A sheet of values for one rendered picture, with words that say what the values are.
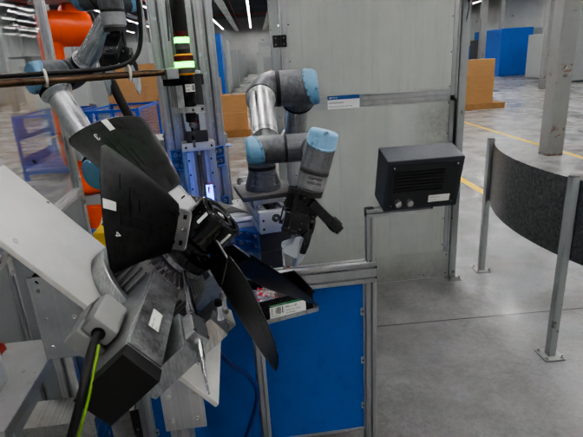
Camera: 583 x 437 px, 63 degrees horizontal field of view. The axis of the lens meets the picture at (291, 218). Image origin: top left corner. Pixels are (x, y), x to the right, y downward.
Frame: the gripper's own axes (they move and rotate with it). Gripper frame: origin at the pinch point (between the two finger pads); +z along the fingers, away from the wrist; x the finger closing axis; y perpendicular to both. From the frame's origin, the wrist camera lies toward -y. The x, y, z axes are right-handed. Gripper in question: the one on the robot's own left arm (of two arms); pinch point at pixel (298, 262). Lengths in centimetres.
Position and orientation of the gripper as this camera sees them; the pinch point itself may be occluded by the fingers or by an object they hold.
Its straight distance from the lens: 127.7
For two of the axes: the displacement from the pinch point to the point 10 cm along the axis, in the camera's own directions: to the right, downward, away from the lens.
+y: -9.6, -1.9, -1.9
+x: 1.2, 3.0, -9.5
